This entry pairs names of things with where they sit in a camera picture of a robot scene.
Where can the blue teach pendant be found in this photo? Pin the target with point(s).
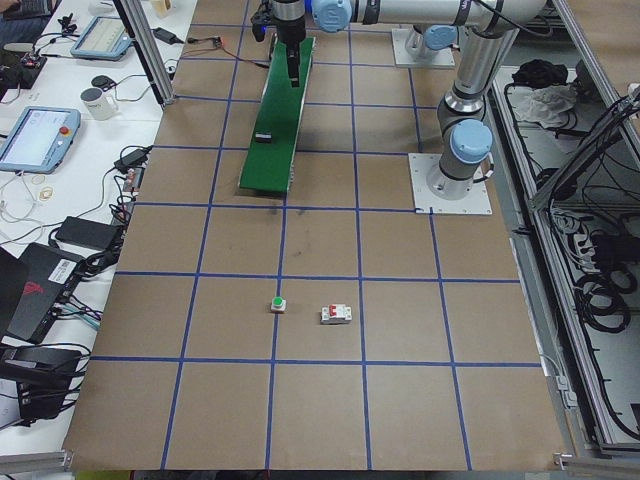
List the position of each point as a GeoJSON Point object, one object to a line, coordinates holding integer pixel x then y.
{"type": "Point", "coordinates": [105, 38]}
{"type": "Point", "coordinates": [40, 139]}

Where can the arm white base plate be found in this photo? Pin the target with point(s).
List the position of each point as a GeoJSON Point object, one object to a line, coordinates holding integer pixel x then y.
{"type": "Point", "coordinates": [434, 193]}
{"type": "Point", "coordinates": [411, 51]}

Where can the near blue teach pendant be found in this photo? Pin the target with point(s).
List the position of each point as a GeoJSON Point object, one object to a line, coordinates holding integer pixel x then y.
{"type": "Point", "coordinates": [40, 139]}

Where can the black power adapter brick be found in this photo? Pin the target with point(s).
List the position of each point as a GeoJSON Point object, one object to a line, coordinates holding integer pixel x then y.
{"type": "Point", "coordinates": [87, 233]}

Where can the white mug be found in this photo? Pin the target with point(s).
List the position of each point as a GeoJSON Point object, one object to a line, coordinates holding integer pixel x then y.
{"type": "Point", "coordinates": [100, 104]}

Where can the white red circuit breaker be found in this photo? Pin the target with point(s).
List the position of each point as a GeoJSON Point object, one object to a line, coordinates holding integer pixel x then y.
{"type": "Point", "coordinates": [336, 314]}

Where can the green push button switch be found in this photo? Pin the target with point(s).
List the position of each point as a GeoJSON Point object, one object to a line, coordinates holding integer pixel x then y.
{"type": "Point", "coordinates": [278, 304]}

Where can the black laptop with red logo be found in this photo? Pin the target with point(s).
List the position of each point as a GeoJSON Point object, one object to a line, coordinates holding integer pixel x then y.
{"type": "Point", "coordinates": [31, 285]}

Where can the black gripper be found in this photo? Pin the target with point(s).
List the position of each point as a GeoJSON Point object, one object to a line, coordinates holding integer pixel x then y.
{"type": "Point", "coordinates": [289, 29]}

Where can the aluminium frame post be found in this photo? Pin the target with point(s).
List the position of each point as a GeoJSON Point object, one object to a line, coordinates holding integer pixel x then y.
{"type": "Point", "coordinates": [136, 24]}

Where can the green conveyor belt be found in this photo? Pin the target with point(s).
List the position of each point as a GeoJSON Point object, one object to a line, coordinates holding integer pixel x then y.
{"type": "Point", "coordinates": [268, 167]}

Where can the dark brown cylindrical capacitor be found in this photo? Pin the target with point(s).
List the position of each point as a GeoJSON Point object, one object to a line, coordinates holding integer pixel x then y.
{"type": "Point", "coordinates": [263, 137]}

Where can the white crumpled cloth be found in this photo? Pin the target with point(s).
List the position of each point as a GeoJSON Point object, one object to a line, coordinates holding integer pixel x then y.
{"type": "Point", "coordinates": [547, 107]}

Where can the far blue teach pendant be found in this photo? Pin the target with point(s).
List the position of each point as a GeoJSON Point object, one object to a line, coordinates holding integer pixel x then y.
{"type": "Point", "coordinates": [105, 38]}

